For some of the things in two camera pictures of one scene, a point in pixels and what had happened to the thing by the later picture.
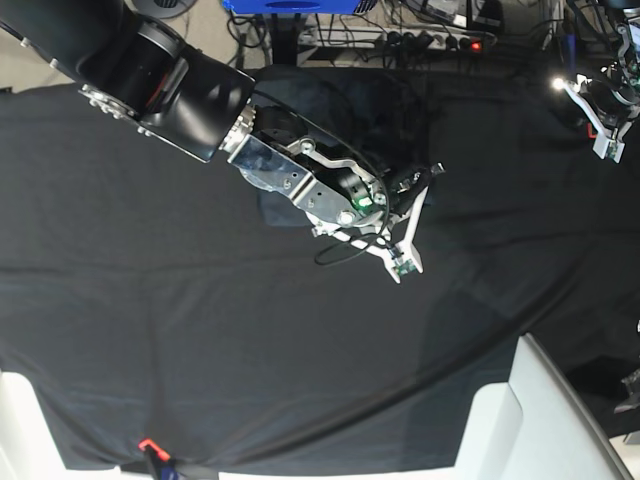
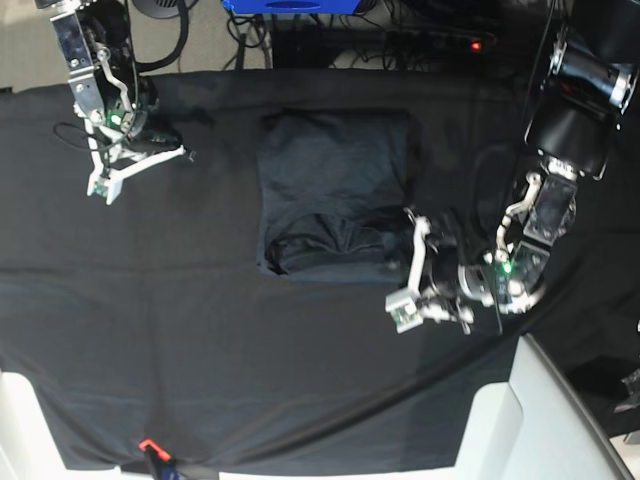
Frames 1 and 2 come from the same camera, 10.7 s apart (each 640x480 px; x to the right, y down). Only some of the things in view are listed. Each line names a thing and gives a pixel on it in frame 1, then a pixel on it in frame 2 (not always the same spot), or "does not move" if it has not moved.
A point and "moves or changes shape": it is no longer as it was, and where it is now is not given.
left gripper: (407, 188) to (124, 152)
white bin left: (28, 447) does not move
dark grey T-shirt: (381, 118) moves or changes shape
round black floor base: (164, 9) does not move
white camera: (609, 148) to (403, 309)
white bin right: (536, 426) does not move
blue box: (293, 6) does not move
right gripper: (613, 112) to (448, 289)
